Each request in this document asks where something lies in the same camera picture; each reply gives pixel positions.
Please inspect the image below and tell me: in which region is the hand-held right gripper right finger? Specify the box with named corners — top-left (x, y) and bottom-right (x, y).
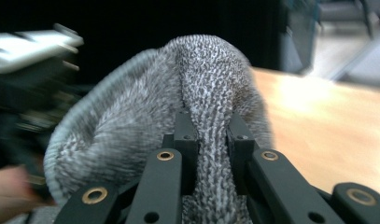
top-left (225, 113), bottom-right (260, 196)

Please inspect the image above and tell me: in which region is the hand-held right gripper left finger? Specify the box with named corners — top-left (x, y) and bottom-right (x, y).
top-left (161, 111), bottom-right (201, 197)

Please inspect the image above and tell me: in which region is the grey knitted cloth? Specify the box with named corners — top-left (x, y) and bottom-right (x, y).
top-left (42, 34), bottom-right (274, 224)

